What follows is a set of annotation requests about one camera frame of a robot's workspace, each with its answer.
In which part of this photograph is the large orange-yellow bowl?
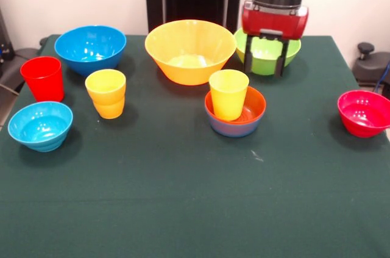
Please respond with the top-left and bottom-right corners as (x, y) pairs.
(144, 19), (238, 85)

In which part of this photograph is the yellow cup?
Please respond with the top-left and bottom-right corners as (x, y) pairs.
(84, 69), (127, 102)
(208, 69), (250, 121)

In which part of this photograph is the small magenta bowl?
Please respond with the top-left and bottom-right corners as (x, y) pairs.
(336, 89), (390, 138)

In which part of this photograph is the small light blue bowl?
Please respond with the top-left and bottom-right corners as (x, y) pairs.
(7, 101), (74, 152)

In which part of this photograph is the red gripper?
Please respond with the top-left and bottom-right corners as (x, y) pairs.
(241, 0), (310, 77)

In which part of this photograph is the large green bowl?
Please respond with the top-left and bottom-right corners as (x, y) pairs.
(233, 27), (302, 76)

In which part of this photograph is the orange-yellow cup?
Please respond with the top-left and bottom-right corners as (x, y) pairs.
(92, 96), (126, 120)

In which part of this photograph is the dark green tablecloth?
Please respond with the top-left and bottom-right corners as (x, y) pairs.
(0, 34), (390, 258)

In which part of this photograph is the red cup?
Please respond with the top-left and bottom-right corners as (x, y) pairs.
(19, 56), (65, 102)

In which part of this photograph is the small orange-red bowl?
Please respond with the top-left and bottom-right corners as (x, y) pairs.
(204, 85), (267, 125)

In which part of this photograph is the large blue bowl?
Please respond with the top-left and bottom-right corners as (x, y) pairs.
(54, 24), (127, 77)

